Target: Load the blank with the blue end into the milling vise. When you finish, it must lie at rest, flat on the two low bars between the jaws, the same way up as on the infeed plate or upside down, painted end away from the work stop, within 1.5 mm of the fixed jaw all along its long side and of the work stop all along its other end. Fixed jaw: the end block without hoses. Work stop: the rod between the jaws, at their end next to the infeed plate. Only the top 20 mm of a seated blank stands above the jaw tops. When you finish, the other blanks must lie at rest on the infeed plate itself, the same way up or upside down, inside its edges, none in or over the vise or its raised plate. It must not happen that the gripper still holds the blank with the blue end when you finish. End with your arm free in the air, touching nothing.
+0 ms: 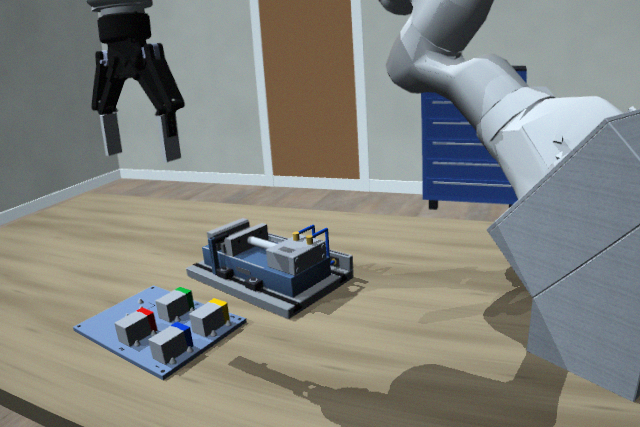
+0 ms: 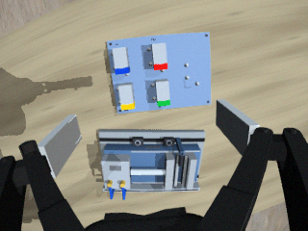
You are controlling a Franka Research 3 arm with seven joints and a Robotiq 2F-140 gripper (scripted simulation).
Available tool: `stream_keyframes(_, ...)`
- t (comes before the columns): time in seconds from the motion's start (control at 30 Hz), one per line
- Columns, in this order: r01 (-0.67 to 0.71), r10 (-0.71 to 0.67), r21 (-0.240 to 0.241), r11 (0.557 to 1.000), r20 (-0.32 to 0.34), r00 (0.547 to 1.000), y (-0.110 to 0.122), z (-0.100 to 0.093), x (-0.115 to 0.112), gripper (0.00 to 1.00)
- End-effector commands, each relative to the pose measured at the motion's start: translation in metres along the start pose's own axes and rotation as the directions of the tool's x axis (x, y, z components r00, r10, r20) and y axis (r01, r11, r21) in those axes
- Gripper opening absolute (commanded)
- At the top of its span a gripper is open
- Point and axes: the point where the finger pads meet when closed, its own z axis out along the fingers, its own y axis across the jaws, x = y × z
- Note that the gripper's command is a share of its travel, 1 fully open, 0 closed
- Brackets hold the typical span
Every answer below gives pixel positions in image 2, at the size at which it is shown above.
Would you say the light grey block with red end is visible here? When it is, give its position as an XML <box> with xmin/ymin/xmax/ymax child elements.
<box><xmin>151</xmin><ymin>43</ymin><xmax>167</xmax><ymax>70</ymax></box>

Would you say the grey block with blue end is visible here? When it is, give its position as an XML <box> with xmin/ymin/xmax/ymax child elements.
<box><xmin>113</xmin><ymin>47</ymin><xmax>130</xmax><ymax>75</ymax></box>

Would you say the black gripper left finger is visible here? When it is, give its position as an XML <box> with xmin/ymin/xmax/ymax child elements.
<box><xmin>0</xmin><ymin>115</ymin><xmax>86</xmax><ymax>231</ymax></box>

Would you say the grey block with yellow end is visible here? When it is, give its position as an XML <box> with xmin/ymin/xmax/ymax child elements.
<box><xmin>118</xmin><ymin>82</ymin><xmax>135</xmax><ymax>110</ymax></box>

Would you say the grey block with green end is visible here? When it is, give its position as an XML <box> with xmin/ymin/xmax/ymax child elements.
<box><xmin>155</xmin><ymin>79</ymin><xmax>170</xmax><ymax>107</ymax></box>

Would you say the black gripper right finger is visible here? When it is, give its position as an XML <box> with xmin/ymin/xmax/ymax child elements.
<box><xmin>193</xmin><ymin>99</ymin><xmax>308</xmax><ymax>231</ymax></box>

